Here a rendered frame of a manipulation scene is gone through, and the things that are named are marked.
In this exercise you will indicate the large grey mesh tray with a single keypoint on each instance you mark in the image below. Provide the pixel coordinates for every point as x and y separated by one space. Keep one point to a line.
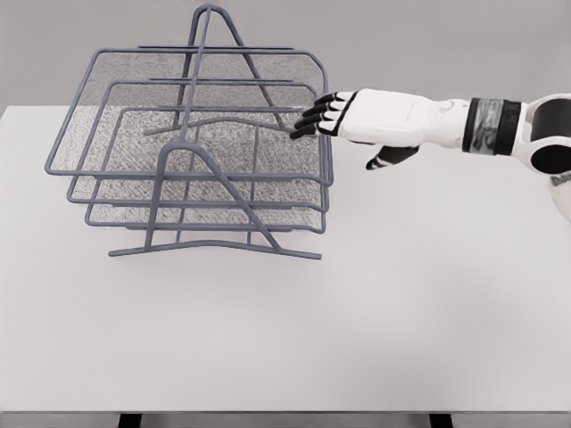
134 60

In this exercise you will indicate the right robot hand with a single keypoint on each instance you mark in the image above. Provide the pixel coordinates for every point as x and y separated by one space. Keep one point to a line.
383 117

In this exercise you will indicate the small grey mesh tray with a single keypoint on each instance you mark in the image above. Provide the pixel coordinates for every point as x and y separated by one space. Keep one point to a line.
116 223

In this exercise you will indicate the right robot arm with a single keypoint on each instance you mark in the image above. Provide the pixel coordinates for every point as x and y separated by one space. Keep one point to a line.
490 125

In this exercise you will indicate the medium grey mesh tray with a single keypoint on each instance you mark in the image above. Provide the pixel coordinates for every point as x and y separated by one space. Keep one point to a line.
178 203

